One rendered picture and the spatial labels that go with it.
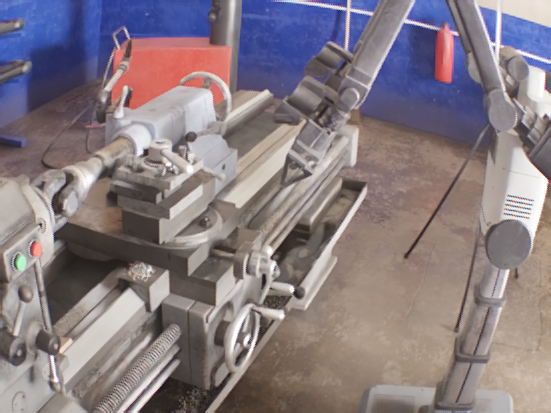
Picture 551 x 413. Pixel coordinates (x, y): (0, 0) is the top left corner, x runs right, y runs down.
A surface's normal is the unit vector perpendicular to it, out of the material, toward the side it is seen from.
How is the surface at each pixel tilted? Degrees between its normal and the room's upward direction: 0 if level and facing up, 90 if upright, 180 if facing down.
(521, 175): 90
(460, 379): 90
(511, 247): 90
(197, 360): 90
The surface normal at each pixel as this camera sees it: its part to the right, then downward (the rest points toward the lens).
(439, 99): -0.37, 0.39
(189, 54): -0.04, 0.44
